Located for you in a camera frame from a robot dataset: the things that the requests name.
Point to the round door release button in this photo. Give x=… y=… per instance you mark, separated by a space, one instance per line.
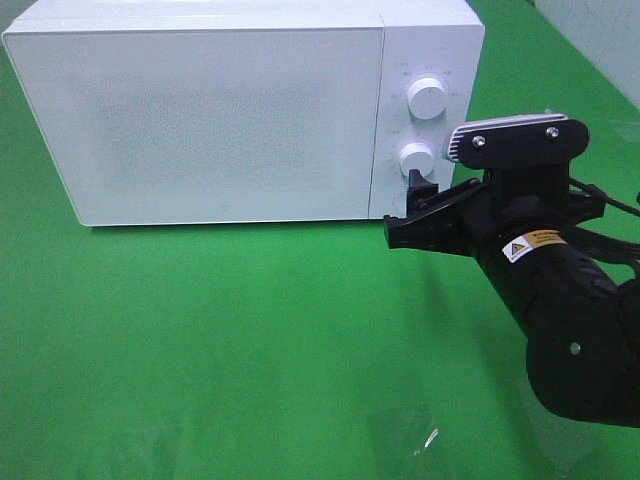
x=399 y=203

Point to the white microwave door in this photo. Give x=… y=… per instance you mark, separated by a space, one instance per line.
x=202 y=127

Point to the small white knob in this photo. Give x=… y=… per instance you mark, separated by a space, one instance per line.
x=416 y=156

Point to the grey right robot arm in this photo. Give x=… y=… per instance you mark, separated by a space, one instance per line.
x=581 y=327

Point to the white microwave oven body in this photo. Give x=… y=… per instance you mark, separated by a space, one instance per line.
x=420 y=38

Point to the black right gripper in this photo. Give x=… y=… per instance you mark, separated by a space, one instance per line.
x=512 y=226

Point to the large white upper knob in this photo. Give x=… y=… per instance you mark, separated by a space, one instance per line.
x=427 y=97

